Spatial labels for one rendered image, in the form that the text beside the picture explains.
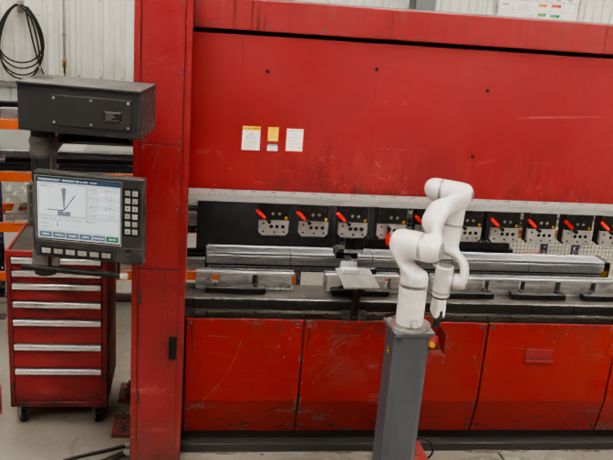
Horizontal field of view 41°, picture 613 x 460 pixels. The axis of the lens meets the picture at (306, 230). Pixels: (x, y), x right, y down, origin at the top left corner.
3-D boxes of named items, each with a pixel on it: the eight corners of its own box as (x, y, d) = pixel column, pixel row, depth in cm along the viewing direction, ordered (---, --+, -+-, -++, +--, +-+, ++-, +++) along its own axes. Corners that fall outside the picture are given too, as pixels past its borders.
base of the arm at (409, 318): (436, 333, 347) (441, 293, 341) (394, 334, 343) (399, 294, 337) (421, 316, 365) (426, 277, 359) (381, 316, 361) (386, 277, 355)
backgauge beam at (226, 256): (204, 270, 434) (205, 251, 431) (204, 261, 448) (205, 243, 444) (607, 280, 467) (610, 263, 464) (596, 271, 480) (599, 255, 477)
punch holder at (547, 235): (525, 243, 423) (530, 213, 418) (519, 238, 431) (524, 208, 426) (553, 244, 425) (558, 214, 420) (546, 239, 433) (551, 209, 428)
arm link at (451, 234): (478, 227, 385) (466, 289, 389) (444, 222, 389) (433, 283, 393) (476, 229, 376) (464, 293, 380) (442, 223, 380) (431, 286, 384)
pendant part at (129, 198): (35, 256, 333) (32, 171, 323) (46, 246, 345) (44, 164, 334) (142, 266, 331) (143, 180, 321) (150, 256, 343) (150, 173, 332)
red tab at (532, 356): (525, 362, 430) (527, 350, 428) (524, 360, 432) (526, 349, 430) (552, 362, 432) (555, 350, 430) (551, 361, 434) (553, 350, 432)
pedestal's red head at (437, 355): (403, 362, 395) (408, 329, 390) (396, 348, 410) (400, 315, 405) (443, 362, 398) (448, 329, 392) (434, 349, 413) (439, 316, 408)
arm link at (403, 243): (421, 292, 341) (428, 238, 333) (380, 282, 349) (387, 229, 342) (431, 284, 351) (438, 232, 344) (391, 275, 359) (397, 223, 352)
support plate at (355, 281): (343, 288, 392) (344, 287, 392) (335, 269, 417) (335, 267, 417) (379, 289, 395) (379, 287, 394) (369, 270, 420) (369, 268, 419)
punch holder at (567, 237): (562, 245, 426) (567, 214, 421) (555, 239, 434) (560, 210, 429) (588, 245, 428) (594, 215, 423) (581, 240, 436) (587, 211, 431)
